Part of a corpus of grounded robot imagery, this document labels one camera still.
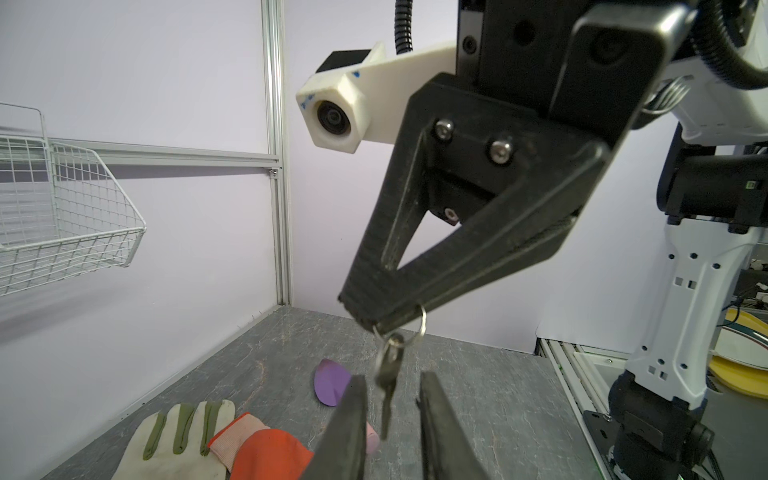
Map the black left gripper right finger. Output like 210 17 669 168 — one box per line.
418 371 489 479

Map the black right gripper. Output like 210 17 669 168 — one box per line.
456 1 696 147

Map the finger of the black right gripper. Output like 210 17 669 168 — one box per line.
383 212 578 333
339 73 611 330

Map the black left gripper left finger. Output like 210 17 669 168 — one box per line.
301 375 368 480

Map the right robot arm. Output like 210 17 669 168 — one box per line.
339 1 767 479

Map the red rubber glove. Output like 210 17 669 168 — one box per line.
207 413 314 480

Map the cream work glove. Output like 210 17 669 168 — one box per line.
112 400 236 480

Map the purple trowel pink handle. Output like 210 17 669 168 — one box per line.
313 358 380 456

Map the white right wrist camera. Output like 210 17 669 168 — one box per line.
296 42 456 154

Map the yellow object beyond rail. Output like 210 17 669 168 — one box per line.
709 307 767 400

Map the white wire shelf basket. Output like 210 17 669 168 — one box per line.
1 103 147 296

